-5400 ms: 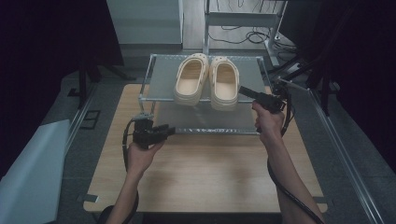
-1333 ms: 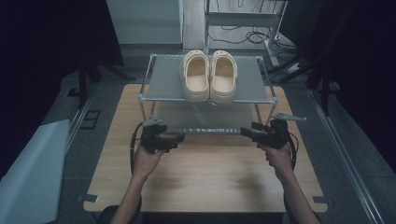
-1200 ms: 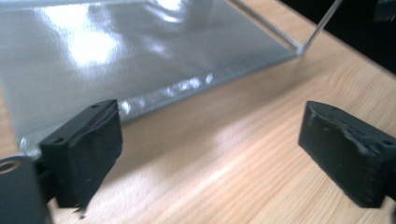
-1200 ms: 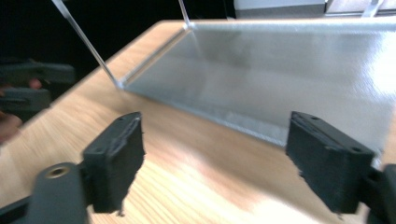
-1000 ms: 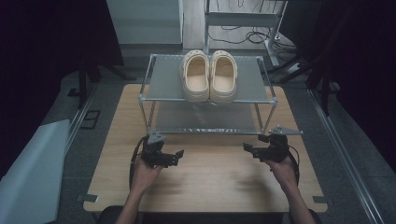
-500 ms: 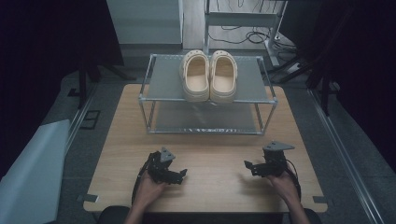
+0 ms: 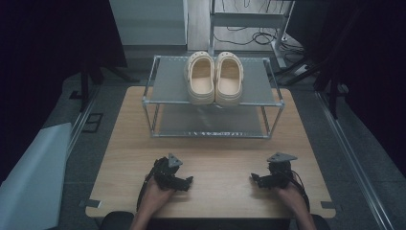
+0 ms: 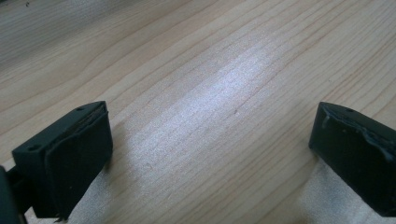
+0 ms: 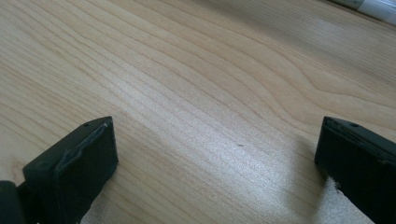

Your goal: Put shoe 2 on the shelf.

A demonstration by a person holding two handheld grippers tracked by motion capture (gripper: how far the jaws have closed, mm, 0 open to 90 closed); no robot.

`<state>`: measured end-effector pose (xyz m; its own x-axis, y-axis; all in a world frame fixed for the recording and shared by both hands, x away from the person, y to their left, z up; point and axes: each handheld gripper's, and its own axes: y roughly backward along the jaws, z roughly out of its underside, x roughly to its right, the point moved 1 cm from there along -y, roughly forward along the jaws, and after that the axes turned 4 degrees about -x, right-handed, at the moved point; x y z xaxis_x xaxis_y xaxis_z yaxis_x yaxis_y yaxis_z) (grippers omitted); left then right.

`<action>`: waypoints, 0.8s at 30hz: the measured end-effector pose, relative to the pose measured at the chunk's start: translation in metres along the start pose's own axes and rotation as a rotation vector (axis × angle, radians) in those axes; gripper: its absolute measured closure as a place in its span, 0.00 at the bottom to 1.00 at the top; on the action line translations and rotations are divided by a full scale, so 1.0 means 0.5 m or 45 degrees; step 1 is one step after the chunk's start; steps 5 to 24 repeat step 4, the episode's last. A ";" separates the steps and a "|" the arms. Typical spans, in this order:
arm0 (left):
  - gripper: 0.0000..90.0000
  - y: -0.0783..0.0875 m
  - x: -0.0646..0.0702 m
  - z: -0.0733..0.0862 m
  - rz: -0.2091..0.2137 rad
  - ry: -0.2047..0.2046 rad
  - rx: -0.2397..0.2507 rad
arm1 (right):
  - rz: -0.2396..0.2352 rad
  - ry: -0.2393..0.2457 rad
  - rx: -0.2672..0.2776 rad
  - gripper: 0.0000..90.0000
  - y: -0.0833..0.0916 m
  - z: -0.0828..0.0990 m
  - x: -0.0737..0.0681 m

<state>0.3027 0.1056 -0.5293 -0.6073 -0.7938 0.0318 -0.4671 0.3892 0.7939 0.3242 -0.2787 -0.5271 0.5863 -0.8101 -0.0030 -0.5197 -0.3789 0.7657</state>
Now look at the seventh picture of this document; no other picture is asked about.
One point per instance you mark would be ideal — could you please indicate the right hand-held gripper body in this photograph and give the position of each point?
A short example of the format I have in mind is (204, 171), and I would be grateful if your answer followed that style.
(279, 171)

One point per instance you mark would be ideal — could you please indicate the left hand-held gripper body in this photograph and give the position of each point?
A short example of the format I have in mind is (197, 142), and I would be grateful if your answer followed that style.
(164, 172)

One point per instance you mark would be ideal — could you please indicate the metal shoe rack grey shelves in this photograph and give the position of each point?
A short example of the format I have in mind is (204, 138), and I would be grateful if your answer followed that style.
(169, 83)

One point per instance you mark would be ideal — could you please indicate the cream clog shoe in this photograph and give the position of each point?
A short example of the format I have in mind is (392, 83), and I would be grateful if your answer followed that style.
(200, 80)
(229, 80)

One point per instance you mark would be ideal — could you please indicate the person's left hand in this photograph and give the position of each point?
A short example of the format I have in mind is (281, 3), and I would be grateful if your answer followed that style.
(154, 198)

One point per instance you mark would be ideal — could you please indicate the person's right hand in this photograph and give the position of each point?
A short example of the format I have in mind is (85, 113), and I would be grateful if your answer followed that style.
(292, 199)

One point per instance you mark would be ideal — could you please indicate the person's dark clothing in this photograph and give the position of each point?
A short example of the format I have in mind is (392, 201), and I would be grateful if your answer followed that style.
(223, 223)

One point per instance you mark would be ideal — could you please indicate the grey tape piece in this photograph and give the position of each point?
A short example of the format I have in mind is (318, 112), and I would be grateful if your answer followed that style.
(328, 205)
(91, 203)

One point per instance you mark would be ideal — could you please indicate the black stand legs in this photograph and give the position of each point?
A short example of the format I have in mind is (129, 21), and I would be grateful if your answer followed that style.
(332, 92)
(85, 86)

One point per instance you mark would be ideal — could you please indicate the pale blue board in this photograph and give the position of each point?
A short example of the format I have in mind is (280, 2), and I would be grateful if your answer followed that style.
(32, 179)

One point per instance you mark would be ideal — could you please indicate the black curtain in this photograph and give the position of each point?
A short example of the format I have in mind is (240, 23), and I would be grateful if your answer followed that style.
(367, 64)
(41, 64)

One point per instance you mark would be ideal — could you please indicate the white cabinet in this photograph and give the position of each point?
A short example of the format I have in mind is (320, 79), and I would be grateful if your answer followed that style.
(148, 22)

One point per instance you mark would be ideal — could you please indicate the aluminium floor rail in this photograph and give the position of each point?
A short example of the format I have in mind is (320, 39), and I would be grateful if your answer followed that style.
(354, 159)
(81, 121)

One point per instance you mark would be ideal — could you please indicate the white metal desk frame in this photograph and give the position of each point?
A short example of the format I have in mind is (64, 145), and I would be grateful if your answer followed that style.
(247, 19)

